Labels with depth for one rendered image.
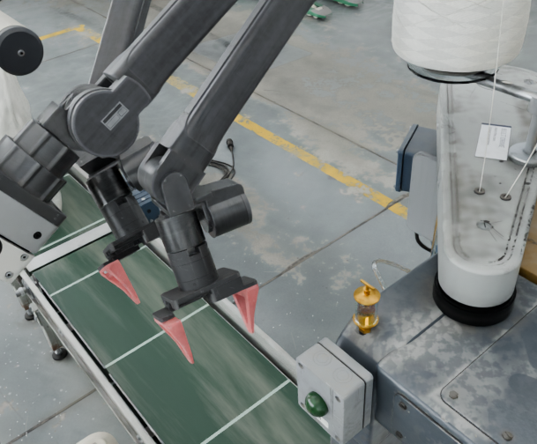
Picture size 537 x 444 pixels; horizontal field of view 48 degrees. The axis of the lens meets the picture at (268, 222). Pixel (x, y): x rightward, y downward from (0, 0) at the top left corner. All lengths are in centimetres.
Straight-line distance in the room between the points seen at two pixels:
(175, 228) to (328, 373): 28
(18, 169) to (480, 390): 55
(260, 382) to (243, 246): 114
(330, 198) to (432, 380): 251
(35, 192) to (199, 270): 23
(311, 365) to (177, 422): 116
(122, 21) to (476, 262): 69
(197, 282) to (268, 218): 221
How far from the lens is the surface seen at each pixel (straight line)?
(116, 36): 106
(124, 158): 97
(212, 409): 182
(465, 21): 76
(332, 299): 259
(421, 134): 111
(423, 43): 78
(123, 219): 95
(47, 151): 74
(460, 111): 95
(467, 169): 82
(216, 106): 79
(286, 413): 178
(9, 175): 73
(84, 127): 72
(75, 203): 270
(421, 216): 109
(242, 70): 80
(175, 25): 77
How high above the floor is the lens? 186
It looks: 38 degrees down
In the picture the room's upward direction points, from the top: 5 degrees counter-clockwise
